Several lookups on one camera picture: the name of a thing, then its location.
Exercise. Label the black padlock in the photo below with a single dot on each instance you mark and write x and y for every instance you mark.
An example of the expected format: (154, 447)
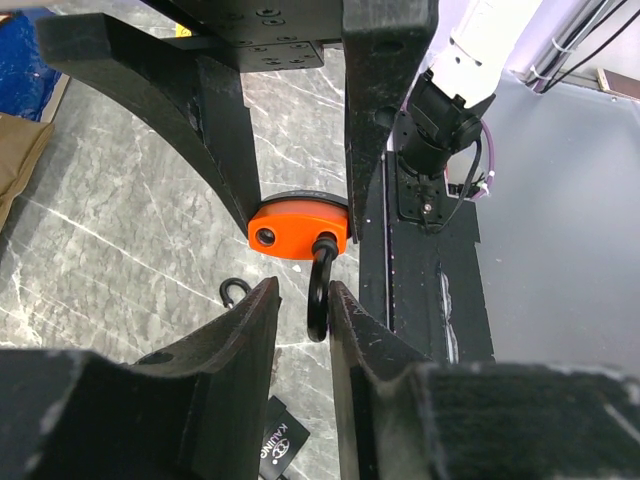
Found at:
(283, 438)

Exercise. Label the kettle chips bag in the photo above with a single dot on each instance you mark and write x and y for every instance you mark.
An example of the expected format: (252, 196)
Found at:
(22, 144)

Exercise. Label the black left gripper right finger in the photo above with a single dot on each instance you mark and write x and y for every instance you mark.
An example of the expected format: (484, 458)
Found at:
(401, 416)

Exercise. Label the yellow padlock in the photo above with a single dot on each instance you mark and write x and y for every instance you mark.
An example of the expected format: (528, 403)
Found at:
(232, 289)

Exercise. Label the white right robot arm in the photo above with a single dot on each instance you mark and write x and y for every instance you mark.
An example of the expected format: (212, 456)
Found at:
(448, 96)

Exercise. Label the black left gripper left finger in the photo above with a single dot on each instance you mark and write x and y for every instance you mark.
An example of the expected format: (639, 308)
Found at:
(194, 409)

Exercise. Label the orange padlock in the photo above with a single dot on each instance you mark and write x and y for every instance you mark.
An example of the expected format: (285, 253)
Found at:
(304, 225)

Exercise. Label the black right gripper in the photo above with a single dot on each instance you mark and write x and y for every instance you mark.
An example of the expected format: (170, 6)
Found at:
(196, 103)

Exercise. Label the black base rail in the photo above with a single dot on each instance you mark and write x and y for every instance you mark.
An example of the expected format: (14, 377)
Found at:
(419, 273)

